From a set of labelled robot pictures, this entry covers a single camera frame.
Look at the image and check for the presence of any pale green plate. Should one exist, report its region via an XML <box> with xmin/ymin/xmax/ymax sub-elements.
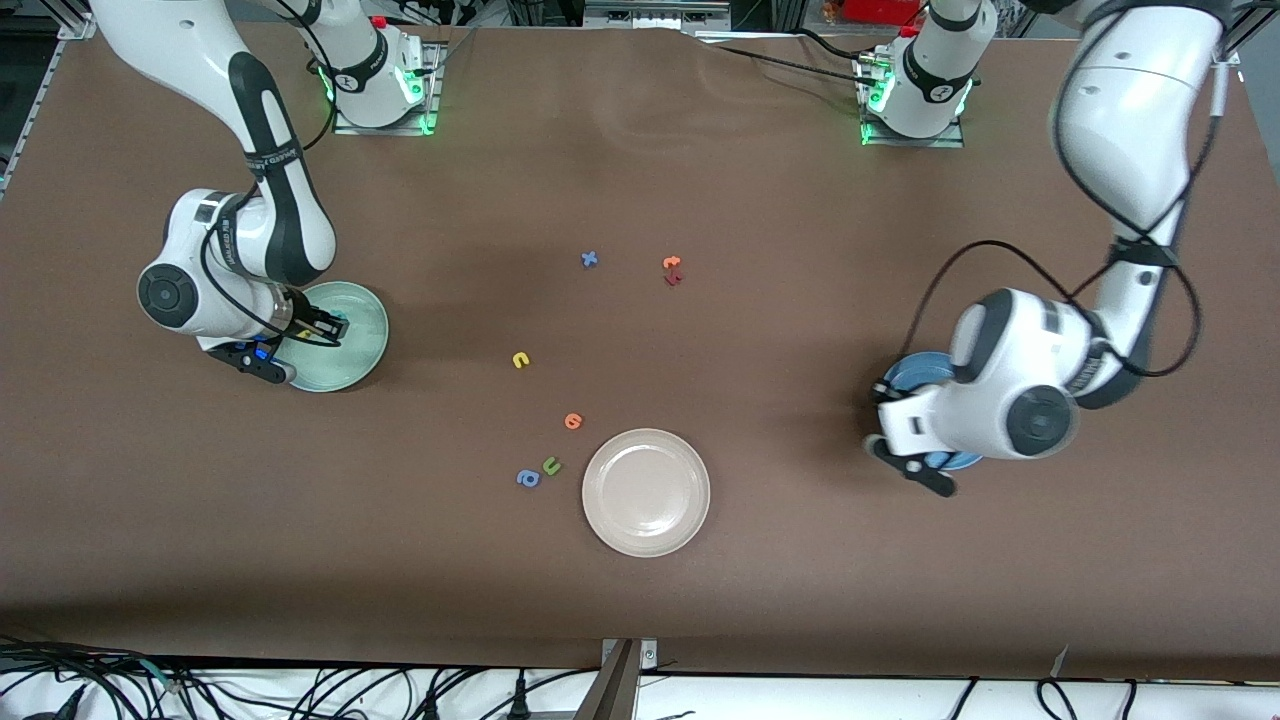
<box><xmin>285</xmin><ymin>281</ymin><xmax>390</xmax><ymax>393</ymax></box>

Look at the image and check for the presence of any blue plate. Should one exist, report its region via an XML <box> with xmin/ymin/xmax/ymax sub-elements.
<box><xmin>878</xmin><ymin>350</ymin><xmax>986</xmax><ymax>473</ymax></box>

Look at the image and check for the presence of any brown table cover sheet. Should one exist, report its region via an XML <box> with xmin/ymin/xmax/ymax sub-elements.
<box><xmin>0</xmin><ymin>15</ymin><xmax>1280</xmax><ymax>683</ymax></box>

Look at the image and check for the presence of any beige plate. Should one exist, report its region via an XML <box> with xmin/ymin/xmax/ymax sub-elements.
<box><xmin>581</xmin><ymin>428</ymin><xmax>712</xmax><ymax>558</ymax></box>

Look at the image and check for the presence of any red box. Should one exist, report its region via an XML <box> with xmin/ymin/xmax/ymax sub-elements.
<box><xmin>838</xmin><ymin>0</ymin><xmax>923</xmax><ymax>26</ymax></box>

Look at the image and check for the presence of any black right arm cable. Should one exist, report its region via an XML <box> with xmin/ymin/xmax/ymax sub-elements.
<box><xmin>200</xmin><ymin>0</ymin><xmax>346</xmax><ymax>349</ymax></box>

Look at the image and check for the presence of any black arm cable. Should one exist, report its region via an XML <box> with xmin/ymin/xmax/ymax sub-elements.
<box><xmin>200</xmin><ymin>0</ymin><xmax>346</xmax><ymax>349</ymax></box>
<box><xmin>903</xmin><ymin>0</ymin><xmax>1226</xmax><ymax>379</ymax></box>

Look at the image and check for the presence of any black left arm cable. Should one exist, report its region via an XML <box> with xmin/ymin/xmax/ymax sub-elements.
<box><xmin>903</xmin><ymin>0</ymin><xmax>1226</xmax><ymax>379</ymax></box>

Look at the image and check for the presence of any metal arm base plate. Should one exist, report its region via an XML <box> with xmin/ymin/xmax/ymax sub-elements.
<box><xmin>857</xmin><ymin>50</ymin><xmax>966</xmax><ymax>149</ymax></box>
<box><xmin>333</xmin><ymin>40</ymin><xmax>443</xmax><ymax>136</ymax></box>

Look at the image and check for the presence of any aluminium frame rail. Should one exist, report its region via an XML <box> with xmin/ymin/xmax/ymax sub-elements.
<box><xmin>0</xmin><ymin>35</ymin><xmax>66</xmax><ymax>196</ymax></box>

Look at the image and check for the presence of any black table cable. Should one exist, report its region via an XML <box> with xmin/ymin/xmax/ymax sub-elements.
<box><xmin>790</xmin><ymin>28</ymin><xmax>876</xmax><ymax>63</ymax></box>
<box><xmin>700</xmin><ymin>40</ymin><xmax>871</xmax><ymax>86</ymax></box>

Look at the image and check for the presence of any aluminium profile post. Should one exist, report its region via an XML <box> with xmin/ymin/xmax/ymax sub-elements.
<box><xmin>573</xmin><ymin>638</ymin><xmax>641</xmax><ymax>720</ymax></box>

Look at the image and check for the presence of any grey metal rail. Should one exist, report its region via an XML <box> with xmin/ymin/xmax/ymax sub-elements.
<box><xmin>583</xmin><ymin>0</ymin><xmax>733</xmax><ymax>31</ymax></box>

